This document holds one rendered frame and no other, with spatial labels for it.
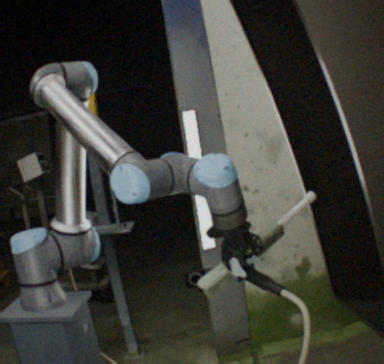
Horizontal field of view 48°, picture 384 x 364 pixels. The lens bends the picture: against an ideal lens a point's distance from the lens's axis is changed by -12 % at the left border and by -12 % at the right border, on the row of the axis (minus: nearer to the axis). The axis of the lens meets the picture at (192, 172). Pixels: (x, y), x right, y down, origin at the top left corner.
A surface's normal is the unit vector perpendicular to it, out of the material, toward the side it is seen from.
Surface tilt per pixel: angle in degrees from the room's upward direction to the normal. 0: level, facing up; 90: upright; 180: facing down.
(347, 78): 90
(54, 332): 90
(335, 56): 90
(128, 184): 93
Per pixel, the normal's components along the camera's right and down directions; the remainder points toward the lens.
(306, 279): -0.02, 0.06
